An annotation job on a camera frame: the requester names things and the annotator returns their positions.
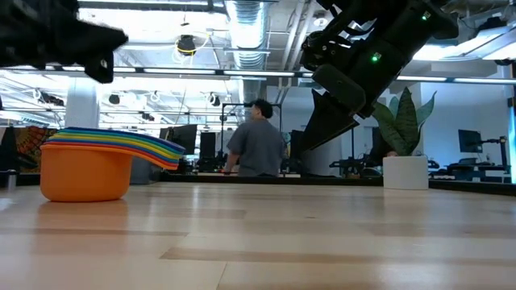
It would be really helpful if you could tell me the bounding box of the yellow measuring cup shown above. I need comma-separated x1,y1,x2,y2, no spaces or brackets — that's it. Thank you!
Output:
48,135,183,164

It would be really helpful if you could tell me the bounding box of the person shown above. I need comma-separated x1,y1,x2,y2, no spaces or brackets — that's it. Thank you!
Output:
223,98,285,178

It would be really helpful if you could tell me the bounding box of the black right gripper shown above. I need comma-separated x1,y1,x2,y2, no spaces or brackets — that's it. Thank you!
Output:
299,30,409,154

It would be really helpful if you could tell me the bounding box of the white plant pot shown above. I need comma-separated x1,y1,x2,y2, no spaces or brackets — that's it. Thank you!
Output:
381,155,430,191

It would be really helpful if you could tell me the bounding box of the red measuring cup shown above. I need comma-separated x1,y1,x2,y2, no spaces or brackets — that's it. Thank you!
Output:
43,141,181,168

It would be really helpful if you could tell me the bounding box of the silver air duct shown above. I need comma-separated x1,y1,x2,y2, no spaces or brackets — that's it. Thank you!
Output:
224,0,269,102

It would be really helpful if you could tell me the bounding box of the long ceiling light strip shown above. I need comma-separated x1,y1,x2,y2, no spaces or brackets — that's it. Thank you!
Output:
0,65,516,85

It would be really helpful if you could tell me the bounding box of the black round ceiling fixture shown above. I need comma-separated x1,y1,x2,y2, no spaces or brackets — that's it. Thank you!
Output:
176,34,198,56

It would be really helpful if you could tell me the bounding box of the black computer monitor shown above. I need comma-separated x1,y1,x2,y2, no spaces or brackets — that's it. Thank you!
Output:
458,129,483,154
160,123,199,156

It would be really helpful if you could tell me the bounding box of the white pillar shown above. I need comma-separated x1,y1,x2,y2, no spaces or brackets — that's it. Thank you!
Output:
64,77,100,131

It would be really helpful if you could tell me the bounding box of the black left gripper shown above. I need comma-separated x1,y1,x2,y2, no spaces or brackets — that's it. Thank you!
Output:
0,0,130,85

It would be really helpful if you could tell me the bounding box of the green artificial plant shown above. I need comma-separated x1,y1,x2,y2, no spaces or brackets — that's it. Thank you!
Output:
371,86,438,158

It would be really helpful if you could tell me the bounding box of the orange patterned wall hanging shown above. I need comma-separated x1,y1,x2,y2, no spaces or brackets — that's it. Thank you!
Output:
14,126,56,174

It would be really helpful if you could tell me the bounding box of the grey cabinet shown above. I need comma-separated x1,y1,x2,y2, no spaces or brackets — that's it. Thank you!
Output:
302,139,343,177

